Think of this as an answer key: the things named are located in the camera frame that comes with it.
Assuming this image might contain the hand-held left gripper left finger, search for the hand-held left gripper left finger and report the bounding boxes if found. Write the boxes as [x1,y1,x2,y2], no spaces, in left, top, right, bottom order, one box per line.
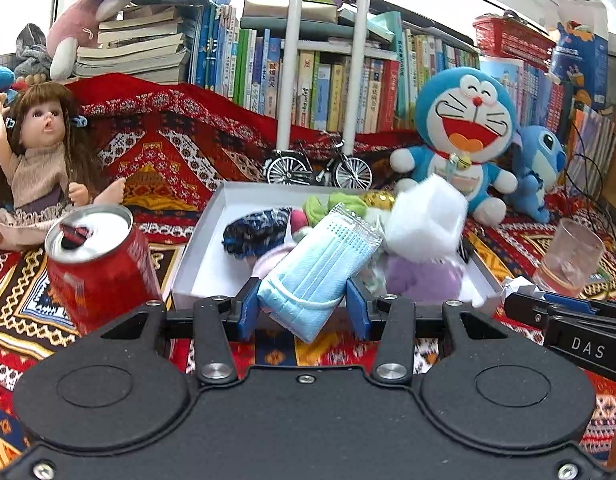
[95,277,261,386]

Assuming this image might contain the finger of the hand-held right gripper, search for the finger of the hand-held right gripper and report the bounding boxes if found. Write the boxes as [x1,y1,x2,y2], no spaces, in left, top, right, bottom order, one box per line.
[542,291,616,320]
[504,291,554,333]

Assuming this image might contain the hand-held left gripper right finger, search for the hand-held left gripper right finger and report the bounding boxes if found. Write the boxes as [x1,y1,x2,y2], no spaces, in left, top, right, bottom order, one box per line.
[345,277,513,386]

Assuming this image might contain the blue face mask pack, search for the blue face mask pack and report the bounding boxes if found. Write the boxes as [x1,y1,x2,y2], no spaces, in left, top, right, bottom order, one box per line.
[258,203,383,345]

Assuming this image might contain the white cardboard box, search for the white cardboard box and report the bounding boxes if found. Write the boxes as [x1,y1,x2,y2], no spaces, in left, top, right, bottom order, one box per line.
[170,181,503,312]

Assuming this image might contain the purple fluffy plush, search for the purple fluffy plush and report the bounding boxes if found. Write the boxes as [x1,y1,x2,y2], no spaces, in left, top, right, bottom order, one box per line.
[385,255,463,306]

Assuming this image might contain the dark blue floral cloth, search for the dark blue floral cloth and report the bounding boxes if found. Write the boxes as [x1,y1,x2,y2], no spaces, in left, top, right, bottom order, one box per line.
[223,208,293,261]

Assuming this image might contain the white foam block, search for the white foam block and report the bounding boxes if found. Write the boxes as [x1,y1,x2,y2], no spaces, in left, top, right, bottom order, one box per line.
[385,176,468,261]

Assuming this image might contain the gold sequin bow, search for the gold sequin bow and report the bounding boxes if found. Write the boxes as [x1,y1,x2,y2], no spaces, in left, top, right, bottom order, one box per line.
[363,190,403,209]

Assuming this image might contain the crumpled white paper scrap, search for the crumpled white paper scrap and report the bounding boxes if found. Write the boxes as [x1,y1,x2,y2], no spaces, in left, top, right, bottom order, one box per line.
[502,280,547,302]

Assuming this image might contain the clear glass mug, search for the clear glass mug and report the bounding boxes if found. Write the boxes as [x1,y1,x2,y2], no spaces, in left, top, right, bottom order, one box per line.
[532,218,606,297]

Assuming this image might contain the red beverage can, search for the red beverage can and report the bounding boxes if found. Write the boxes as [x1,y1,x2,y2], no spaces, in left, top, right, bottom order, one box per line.
[44,205,163,336]

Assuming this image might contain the miniature black bicycle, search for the miniature black bicycle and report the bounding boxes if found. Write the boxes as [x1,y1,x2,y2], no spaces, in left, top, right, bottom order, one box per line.
[265,132,373,191]

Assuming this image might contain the blue alien plush toy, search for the blue alien plush toy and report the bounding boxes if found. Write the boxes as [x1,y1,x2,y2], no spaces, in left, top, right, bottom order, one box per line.
[508,125,567,223]

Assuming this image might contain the leaning thin books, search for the leaning thin books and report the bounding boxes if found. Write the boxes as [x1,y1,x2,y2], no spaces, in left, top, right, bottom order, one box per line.
[568,104,616,197]

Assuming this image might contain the blue cat plush toy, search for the blue cat plush toy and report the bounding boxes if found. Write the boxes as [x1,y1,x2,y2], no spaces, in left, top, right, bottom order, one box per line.
[390,66,517,226]

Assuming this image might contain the row of upright books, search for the row of upright books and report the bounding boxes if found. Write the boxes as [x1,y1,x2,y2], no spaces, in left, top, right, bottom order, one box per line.
[190,5,576,133]

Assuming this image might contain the white pole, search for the white pole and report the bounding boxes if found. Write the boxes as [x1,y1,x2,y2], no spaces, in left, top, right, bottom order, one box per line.
[341,0,373,155]
[277,0,309,150]

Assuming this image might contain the brown haired doll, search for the brown haired doll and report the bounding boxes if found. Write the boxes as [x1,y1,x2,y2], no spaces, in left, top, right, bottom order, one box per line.
[0,82,126,252]

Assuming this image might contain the red plastic basket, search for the red plastic basket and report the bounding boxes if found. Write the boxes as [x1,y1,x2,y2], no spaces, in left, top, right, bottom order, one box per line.
[472,10,558,68]

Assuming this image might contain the stack of lying books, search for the stack of lying books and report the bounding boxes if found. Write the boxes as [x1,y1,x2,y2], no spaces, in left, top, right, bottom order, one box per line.
[75,5,192,86]

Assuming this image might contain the pink rabbit plush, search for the pink rabbit plush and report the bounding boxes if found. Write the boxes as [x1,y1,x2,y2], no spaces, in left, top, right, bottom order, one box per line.
[48,0,134,81]

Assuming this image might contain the grey plush toy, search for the grey plush toy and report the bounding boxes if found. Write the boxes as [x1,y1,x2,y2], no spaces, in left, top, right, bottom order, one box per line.
[15,24,54,79]

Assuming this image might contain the black wire rack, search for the black wire rack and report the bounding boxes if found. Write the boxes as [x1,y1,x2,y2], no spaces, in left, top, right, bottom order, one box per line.
[562,150,616,241]

